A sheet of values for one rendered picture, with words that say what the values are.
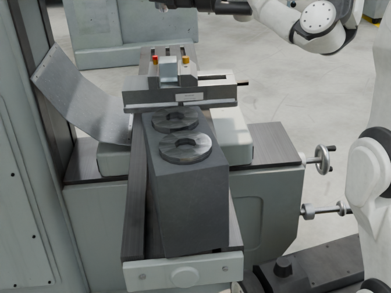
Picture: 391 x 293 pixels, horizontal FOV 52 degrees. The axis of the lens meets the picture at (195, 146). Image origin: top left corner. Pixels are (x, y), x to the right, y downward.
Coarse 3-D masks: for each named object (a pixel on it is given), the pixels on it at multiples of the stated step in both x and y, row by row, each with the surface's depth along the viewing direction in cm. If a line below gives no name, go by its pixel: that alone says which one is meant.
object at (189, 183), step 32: (160, 128) 73; (192, 128) 74; (160, 160) 66; (192, 160) 64; (224, 160) 65; (160, 192) 64; (192, 192) 65; (224, 192) 67; (160, 224) 71; (192, 224) 69; (224, 224) 71
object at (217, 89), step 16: (128, 80) 126; (144, 80) 125; (160, 80) 120; (208, 80) 122; (224, 80) 122; (128, 96) 120; (144, 96) 120; (160, 96) 120; (176, 96) 120; (192, 96) 121; (208, 96) 121; (224, 96) 121; (128, 112) 121; (144, 112) 121
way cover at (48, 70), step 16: (48, 64) 120; (64, 64) 131; (32, 80) 107; (48, 80) 115; (64, 80) 125; (80, 80) 136; (48, 96) 111; (64, 96) 120; (80, 96) 129; (96, 96) 137; (112, 96) 145; (64, 112) 115; (80, 112) 122; (96, 112) 129; (112, 112) 135; (80, 128) 115; (96, 128) 122; (112, 128) 126; (128, 128) 128; (128, 144) 120
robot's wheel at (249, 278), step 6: (246, 270) 113; (246, 276) 109; (252, 276) 109; (234, 282) 113; (240, 282) 108; (246, 282) 107; (252, 282) 107; (258, 282) 107; (234, 288) 117; (240, 288) 109; (246, 288) 105; (252, 288) 105; (258, 288) 105
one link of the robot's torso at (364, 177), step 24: (360, 144) 79; (360, 168) 79; (384, 168) 74; (360, 192) 80; (360, 216) 86; (384, 216) 83; (360, 240) 92; (384, 240) 84; (384, 264) 86; (360, 288) 93; (384, 288) 86
